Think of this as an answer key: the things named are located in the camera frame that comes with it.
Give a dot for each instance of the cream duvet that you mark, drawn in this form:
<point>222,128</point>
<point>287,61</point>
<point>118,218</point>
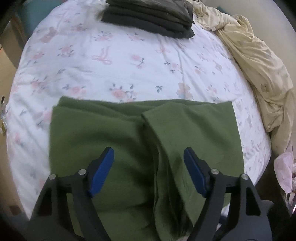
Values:
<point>259,62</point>

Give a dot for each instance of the green pants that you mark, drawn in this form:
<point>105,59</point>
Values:
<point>124,139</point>

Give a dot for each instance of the folded dark grey pants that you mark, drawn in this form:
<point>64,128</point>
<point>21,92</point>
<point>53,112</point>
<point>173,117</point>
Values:
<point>150,25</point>

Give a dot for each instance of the bed with floral sheet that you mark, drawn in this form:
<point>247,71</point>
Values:
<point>138,69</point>

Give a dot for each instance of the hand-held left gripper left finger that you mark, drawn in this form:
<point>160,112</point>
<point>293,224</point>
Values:
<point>101,171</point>

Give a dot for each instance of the folded olive pants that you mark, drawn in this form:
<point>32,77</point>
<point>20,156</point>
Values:
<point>148,15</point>

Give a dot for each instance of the pink cloth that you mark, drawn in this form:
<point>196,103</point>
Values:
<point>284,169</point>

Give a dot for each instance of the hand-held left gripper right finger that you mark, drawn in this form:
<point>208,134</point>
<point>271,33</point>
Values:
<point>195,171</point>

